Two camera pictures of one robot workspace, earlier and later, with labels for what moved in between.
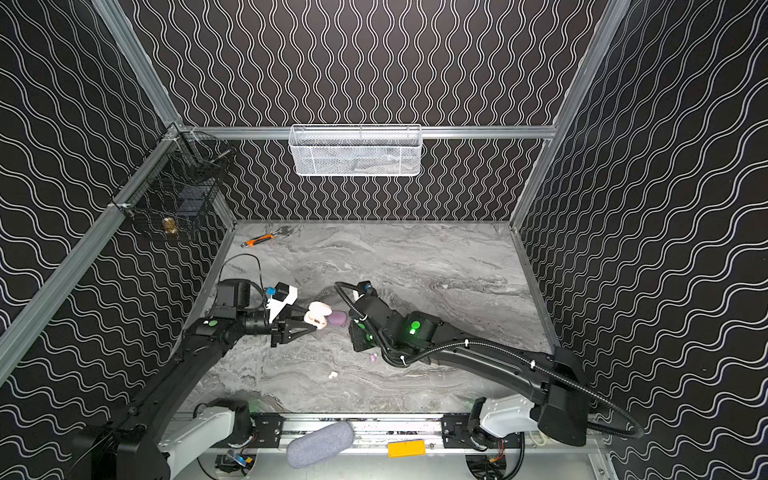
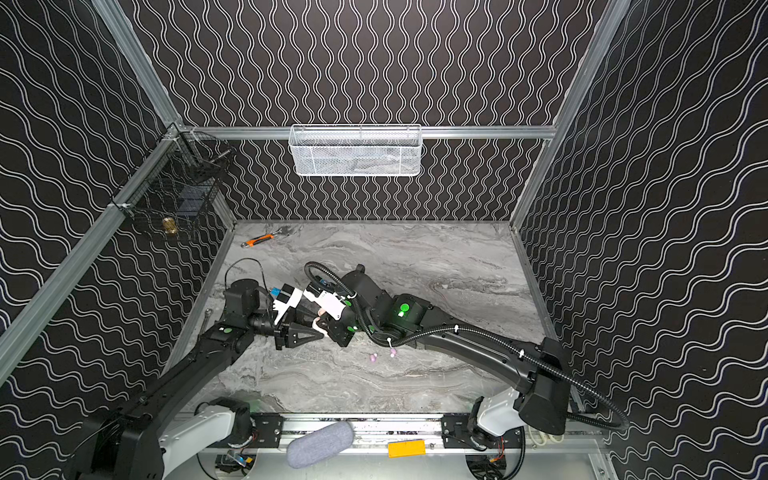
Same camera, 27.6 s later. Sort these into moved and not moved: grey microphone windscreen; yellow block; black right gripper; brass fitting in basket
Moved: black right gripper
Not moved: yellow block; brass fitting in basket; grey microphone windscreen
